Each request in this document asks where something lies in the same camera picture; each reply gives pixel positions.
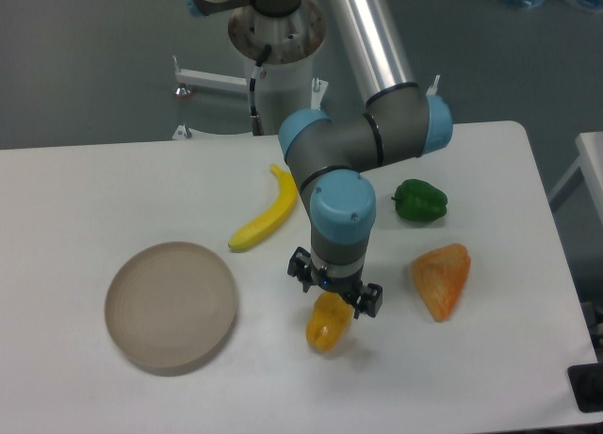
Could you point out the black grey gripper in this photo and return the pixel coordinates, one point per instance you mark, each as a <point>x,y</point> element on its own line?
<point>345,280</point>

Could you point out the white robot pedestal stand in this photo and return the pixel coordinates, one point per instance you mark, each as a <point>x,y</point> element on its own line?
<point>279,52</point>

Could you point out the beige round plate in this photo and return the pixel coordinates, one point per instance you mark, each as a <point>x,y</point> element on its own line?
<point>171,307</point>

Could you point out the white side table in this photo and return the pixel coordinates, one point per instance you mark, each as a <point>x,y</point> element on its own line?
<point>586,168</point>

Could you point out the orange triangular toy food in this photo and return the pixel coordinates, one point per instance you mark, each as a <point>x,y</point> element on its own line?
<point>439,277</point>

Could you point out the yellow bell pepper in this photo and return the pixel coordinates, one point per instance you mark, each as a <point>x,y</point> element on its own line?
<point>330,318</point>

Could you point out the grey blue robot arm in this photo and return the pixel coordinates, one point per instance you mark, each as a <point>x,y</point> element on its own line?
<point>328,160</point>

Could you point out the black device at edge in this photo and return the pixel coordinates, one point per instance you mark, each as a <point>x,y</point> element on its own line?
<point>586,384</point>

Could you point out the yellow banana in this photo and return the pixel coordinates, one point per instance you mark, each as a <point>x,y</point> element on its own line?
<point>262,227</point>

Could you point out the green bell pepper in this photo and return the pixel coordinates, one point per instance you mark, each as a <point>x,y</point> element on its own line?
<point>417,200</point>

